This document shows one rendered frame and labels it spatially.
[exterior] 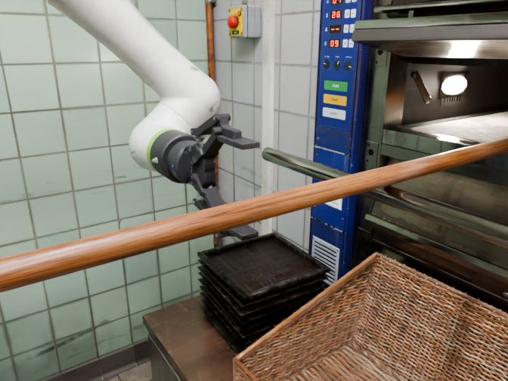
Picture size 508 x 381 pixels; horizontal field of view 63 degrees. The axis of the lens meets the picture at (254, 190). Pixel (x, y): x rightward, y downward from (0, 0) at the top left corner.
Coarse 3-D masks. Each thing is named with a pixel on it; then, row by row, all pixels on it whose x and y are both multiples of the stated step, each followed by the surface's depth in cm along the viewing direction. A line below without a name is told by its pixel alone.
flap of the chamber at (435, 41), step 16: (368, 32) 89; (384, 32) 86; (400, 32) 83; (416, 32) 80; (432, 32) 77; (448, 32) 75; (464, 32) 73; (480, 32) 70; (496, 32) 68; (384, 48) 97; (400, 48) 93; (416, 48) 90; (432, 48) 87; (448, 48) 84; (464, 48) 81; (480, 48) 78; (496, 48) 76
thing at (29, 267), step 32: (416, 160) 67; (448, 160) 71; (288, 192) 53; (320, 192) 55; (352, 192) 59; (160, 224) 44; (192, 224) 45; (224, 224) 48; (32, 256) 37; (64, 256) 38; (96, 256) 40; (128, 256) 42; (0, 288) 36
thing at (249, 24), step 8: (232, 8) 142; (240, 8) 138; (248, 8) 138; (256, 8) 140; (240, 16) 139; (248, 16) 139; (256, 16) 141; (240, 24) 140; (248, 24) 140; (256, 24) 142; (232, 32) 145; (240, 32) 141; (248, 32) 141; (256, 32) 142
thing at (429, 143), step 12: (384, 132) 109; (396, 132) 105; (408, 132) 104; (420, 132) 104; (396, 144) 106; (408, 144) 103; (420, 144) 100; (432, 144) 98; (444, 144) 95; (456, 144) 93; (468, 144) 91; (492, 156) 87; (504, 156) 85; (492, 168) 87; (504, 168) 85
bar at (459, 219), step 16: (272, 160) 88; (288, 160) 84; (304, 160) 81; (320, 176) 76; (336, 176) 73; (368, 192) 68; (384, 192) 65; (400, 192) 63; (400, 208) 63; (416, 208) 61; (432, 208) 59; (448, 208) 57; (448, 224) 57; (464, 224) 55; (480, 224) 53; (496, 224) 52; (496, 240) 52
